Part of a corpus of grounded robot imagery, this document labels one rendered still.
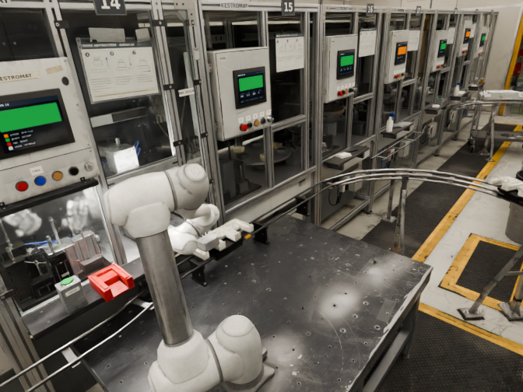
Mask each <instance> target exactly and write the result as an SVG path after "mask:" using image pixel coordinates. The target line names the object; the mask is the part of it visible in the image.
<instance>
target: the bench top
mask: <svg viewBox="0 0 523 392"><path fill-rule="evenodd" d="M334 235H336V236H334ZM253 237H254V235H252V236H251V237H249V238H248V239H246V240H244V241H243V245H242V246H240V247H238V248H237V249H236V250H234V251H232V252H231V253H229V254H228V255H226V256H225V257H223V258H221V259H220V260H218V261H215V260H212V261H210V262H209V263H208V264H205V268H204V274H205V282H206V283H208V285H207V286H206V287H204V286H202V285H200V284H198V283H197V282H196V281H194V280H193V279H191V276H192V274H189V275H188V276H186V277H185V278H183V279H182V280H181V284H182V288H183V291H184V297H185V300H186V303H187V307H188V312H189V316H190V319H191V325H192V328H193V329H194V330H196V331H198V332H199V333H200V334H201V335H202V337H203V339H204V340H205V339H206V338H208V337H209V336H210V335H211V334H212V333H213V332H214V331H216V329H217V327H218V326H219V324H220V323H221V322H222V321H223V320H225V319H226V318H228V317H230V316H233V315H241V316H244V317H246V318H247V319H249V320H250V321H251V322H252V323H253V325H254V326H255V328H256V330H257V331H258V333H259V335H260V339H261V347H262V348H266V350H267V352H268V353H267V355H266V356H265V357H264V359H263V360H262V362H263V363H264V364H266V365H267V366H269V367H272V368H273V369H274V370H275V375H274V376H273V377H272V378H270V379H269V380H267V381H266V382H265V384H264V385H263V386H262V387H261V388H260V389H259V390H258V391H257V392H351V391H352V390H353V388H354V387H355V386H356V384H357V382H358V381H359V379H360V377H361V376H362V375H363V373H364V372H365V371H366V369H367V367H368V366H369V365H370V363H371V362H372V360H373V359H374V357H375V355H376V354H377V353H378V351H379V350H380V348H381V346H382V345H383V344H384V342H385V341H386V339H387V338H388V336H389V335H390V333H391V332H392V331H393V329H394V328H395V326H396V324H397V323H398V322H399V320H400V319H401V317H402V315H403V314H404V312H405V311H406V310H407V308H408V307H409V305H410V303H411V302H412V301H413V300H414V298H415V297H416V295H417V293H418V292H419V290H420V289H421V288H422V286H423V284H424V283H425V281H426V280H427V279H428V277H429V276H430V274H431V272H432V270H433V266H431V265H428V264H424V263H422V262H420V261H416V260H413V259H411V258H409V257H405V256H402V255H400V254H397V253H394V252H391V251H389V250H385V249H382V248H380V247H376V246H374V245H372V244H369V243H365V242H363V241H360V240H356V239H354V238H352V237H349V236H346V235H343V234H341V233H337V232H335V231H332V230H330V229H326V228H323V227H321V226H317V225H315V224H312V223H309V222H306V221H304V220H301V219H298V218H295V217H292V216H290V215H284V216H283V217H281V218H280V219H277V220H276V221H274V222H273V223H271V224H270V225H268V229H267V241H268V242H269V244H267V245H266V244H263V243H261V242H259V241H257V240H254V239H253ZM330 257H333V258H330ZM374 261H376V262H377V263H374ZM309 275H311V278H309V277H308V276H309ZM144 309H145V308H143V307H140V306H137V305H135V304H133V303H132V304H131V305H129V306H127V307H126V308H125V309H124V310H122V311H121V312H120V313H119V314H118V315H117V316H115V317H114V318H112V319H111V320H109V321H108V322H107V323H105V324H104V325H103V326H101V327H99V328H98V329H96V330H95V331H93V332H92V333H90V334H88V335H87V336H85V337H84V338H82V339H80V340H79V341H77V342H76V343H74V344H72V346H73V347H74V348H75V350H76V351H77V352H78V353H79V354H80V355H82V354H83V353H85V352H87V351H89V350H90V349H91V348H93V347H94V346H96V345H98V344H99V343H101V342H102V341H104V340H105V339H107V338H109V337H110V336H111V335H112V334H114V333H115V332H117V331H118V330H120V329H121V328H122V327H123V326H125V325H126V324H127V323H128V322H129V321H131V320H132V319H133V318H134V317H136V316H137V315H138V314H139V313H141V312H142V311H143V310H144ZM162 340H163V338H162V334H161V331H160V326H159V323H158V320H157V317H156V312H155V309H154V308H153V309H152V310H147V311H146V312H145V313H144V314H143V315H142V316H141V317H140V318H139V319H137V320H136V321H135V322H134V323H133V324H131V325H130V326H129V327H127V328H126V329H125V330H123V331H122V332H121V333H120V334H119V335H117V336H116V337H114V338H113V339H111V340H110V341H109V342H107V343H106V344H104V345H102V346H101V347H99V348H98V349H97V350H95V351H93V352H91V353H90V354H88V355H87V356H86V357H84V358H83V360H84V361H85V363H86V364H87V365H88V367H90V369H91V370H92V371H93V373H94V374H95V375H96V377H97V378H98V380H99V381H100V382H101V383H102V384H103V385H104V387H105V388H106V390H107V391H108V392H152V390H151V388H150V385H149V381H148V375H149V369H150V367H151V365H152V364H153V363H154V362H155V361H156V360H157V356H158V355H157V349H158V348H159V345H160V343H161V341H162Z"/></svg>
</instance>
